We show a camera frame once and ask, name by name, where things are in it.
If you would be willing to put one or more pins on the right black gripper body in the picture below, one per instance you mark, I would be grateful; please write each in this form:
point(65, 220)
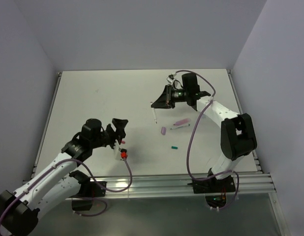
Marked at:
point(178, 96)

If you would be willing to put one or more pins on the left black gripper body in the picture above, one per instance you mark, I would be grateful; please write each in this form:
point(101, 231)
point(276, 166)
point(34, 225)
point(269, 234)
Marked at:
point(108, 137)

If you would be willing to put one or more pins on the white thin pen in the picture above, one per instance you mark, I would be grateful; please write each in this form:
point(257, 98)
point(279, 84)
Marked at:
point(154, 115)

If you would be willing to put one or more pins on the teal thin pen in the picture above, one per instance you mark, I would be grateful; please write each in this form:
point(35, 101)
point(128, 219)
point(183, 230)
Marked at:
point(180, 126)

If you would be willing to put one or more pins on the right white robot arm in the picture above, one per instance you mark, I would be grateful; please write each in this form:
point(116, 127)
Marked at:
point(237, 135)

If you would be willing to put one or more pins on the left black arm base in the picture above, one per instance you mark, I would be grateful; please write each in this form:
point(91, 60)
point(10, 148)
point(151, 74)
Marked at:
point(87, 192)

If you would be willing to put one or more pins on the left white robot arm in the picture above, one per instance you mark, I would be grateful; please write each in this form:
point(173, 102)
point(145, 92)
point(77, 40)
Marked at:
point(66, 176)

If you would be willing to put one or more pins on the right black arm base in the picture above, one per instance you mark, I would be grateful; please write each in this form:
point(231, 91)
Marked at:
point(213, 185)

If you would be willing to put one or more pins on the pink highlighter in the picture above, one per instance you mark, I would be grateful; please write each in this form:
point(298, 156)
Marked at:
point(182, 121)

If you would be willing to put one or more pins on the purple marker cap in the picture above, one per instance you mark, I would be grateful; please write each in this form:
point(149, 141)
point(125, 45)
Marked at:
point(163, 130)

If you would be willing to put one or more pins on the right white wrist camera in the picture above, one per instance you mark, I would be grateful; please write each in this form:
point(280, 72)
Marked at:
point(171, 78)

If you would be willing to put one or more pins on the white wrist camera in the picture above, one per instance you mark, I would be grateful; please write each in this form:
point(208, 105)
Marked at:
point(171, 78)
point(120, 151)

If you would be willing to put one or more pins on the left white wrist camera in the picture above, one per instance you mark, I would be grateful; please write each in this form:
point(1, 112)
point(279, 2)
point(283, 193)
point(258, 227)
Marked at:
point(120, 151)

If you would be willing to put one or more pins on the aluminium rail frame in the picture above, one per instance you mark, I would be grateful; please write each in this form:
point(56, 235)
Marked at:
point(152, 168)

